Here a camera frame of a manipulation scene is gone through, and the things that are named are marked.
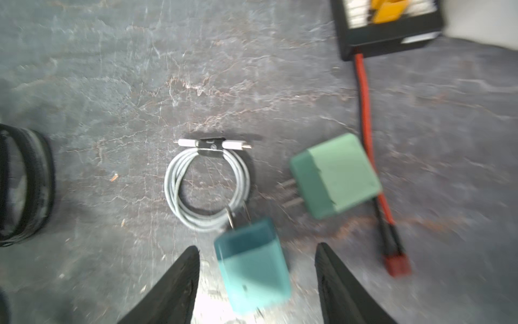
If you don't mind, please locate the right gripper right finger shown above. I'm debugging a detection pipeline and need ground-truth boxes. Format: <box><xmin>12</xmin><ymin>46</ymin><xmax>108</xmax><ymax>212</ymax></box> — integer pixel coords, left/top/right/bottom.
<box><xmin>314</xmin><ymin>242</ymin><xmax>396</xmax><ymax>324</ymax></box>

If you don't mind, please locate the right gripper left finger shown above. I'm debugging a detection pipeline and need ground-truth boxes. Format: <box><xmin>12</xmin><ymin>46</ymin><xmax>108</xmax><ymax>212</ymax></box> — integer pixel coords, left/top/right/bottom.
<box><xmin>120</xmin><ymin>246</ymin><xmax>200</xmax><ymax>323</ymax></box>

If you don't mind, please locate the teal charger cube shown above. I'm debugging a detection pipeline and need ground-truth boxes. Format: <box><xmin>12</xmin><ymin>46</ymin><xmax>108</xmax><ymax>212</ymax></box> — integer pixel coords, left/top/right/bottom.
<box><xmin>214</xmin><ymin>208</ymin><xmax>292</xmax><ymax>316</ymax></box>

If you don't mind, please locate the black round pouch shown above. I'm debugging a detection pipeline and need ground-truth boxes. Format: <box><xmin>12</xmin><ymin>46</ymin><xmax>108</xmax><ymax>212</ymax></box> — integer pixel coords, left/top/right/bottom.
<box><xmin>1</xmin><ymin>124</ymin><xmax>55</xmax><ymax>247</ymax></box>

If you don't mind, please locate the black orange battery pack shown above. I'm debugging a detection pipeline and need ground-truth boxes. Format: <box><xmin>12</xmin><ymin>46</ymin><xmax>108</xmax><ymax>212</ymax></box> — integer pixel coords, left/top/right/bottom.
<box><xmin>330</xmin><ymin>1</ymin><xmax>445</xmax><ymax>62</ymax></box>

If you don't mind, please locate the red battery connector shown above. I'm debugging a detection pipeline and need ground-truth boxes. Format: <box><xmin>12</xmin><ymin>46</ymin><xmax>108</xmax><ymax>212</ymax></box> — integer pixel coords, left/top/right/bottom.
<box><xmin>353</xmin><ymin>52</ymin><xmax>413</xmax><ymax>278</ymax></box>

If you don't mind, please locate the green charger cube far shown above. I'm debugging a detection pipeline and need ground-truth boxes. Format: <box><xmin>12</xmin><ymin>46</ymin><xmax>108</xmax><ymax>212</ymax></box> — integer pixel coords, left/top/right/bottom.
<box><xmin>289</xmin><ymin>134</ymin><xmax>383</xmax><ymax>220</ymax></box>

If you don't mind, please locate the brown lidded storage box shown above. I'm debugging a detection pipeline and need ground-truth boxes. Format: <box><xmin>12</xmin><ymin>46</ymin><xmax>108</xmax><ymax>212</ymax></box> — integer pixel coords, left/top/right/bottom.
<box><xmin>441</xmin><ymin>0</ymin><xmax>517</xmax><ymax>51</ymax></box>

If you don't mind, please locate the white cable coil far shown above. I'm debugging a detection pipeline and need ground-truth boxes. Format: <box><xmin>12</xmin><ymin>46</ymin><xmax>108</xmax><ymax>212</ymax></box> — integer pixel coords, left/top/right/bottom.
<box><xmin>163</xmin><ymin>137</ymin><xmax>252</xmax><ymax>232</ymax></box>

